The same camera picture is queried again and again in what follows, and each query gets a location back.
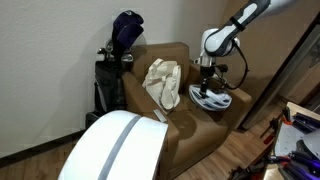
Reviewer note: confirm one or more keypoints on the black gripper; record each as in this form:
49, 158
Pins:
208, 72

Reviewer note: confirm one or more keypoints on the white grey bicycle helmet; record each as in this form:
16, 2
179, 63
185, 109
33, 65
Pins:
212, 101

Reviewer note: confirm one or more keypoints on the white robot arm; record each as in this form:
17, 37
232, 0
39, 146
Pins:
221, 42

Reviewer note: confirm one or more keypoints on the cream canvas tote bag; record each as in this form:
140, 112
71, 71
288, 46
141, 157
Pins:
162, 83

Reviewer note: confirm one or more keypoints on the brown leather armchair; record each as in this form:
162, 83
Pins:
192, 133

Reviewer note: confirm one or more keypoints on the navy golf club headcover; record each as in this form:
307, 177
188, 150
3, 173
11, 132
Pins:
127, 27

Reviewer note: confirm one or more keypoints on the black golf bag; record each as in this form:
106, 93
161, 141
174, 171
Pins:
109, 92

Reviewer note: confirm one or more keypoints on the white bladeless tower fan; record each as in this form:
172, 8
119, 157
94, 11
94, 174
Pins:
120, 145

